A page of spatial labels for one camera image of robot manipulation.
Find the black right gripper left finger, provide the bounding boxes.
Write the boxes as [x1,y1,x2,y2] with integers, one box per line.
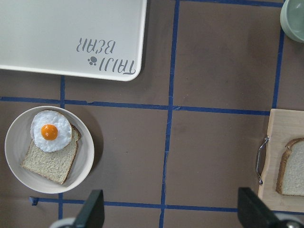
[73,190,105,228]

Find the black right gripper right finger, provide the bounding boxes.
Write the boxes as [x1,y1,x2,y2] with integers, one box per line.
[237,187,280,228]

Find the bread slice from board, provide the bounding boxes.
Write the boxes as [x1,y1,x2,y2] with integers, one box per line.
[276,138,304,196]

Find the bread slice on plate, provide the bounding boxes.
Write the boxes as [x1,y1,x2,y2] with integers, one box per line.
[20,125,81,184]

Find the white round plate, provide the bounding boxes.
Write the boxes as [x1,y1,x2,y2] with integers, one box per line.
[5,106,95,194]

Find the wooden cutting board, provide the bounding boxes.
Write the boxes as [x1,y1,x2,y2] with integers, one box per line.
[258,109,304,213]

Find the fried egg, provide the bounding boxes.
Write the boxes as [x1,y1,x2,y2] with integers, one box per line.
[30,110,72,152]

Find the white Taiji Bear tray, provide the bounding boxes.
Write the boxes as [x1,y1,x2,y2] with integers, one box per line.
[0,0,147,81]

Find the light green bowl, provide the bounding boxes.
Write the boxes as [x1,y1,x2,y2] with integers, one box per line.
[280,0,304,43]

